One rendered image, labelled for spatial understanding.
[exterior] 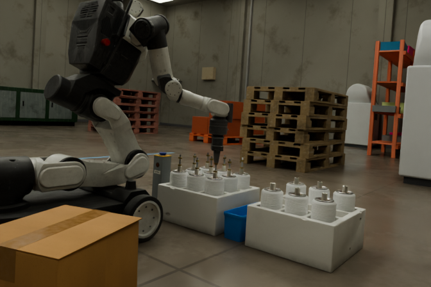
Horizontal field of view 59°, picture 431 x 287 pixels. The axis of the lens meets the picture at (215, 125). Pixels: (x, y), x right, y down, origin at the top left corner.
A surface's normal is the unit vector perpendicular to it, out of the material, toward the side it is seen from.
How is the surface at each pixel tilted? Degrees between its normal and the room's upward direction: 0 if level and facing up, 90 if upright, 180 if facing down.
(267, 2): 90
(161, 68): 103
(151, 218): 90
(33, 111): 90
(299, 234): 90
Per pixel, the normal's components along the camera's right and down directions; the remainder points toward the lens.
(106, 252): 0.95, 0.05
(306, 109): -0.60, -0.01
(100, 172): 0.77, 0.07
